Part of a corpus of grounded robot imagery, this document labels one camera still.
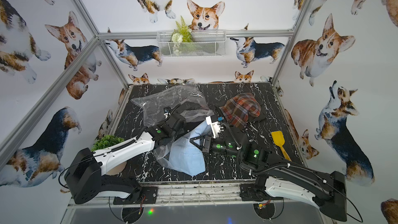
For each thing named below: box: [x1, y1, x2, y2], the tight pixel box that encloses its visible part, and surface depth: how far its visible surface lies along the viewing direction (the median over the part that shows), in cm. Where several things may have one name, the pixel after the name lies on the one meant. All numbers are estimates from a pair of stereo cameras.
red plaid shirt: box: [218, 92, 262, 129], surface depth 97 cm
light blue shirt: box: [163, 120, 211, 177], surface depth 64 cm
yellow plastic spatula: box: [271, 130, 292, 162], surface depth 93 cm
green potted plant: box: [91, 134, 125, 152], surface depth 75 cm
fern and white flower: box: [170, 15, 194, 56], surface depth 85 cm
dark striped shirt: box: [247, 105, 267, 125], surface depth 102 cm
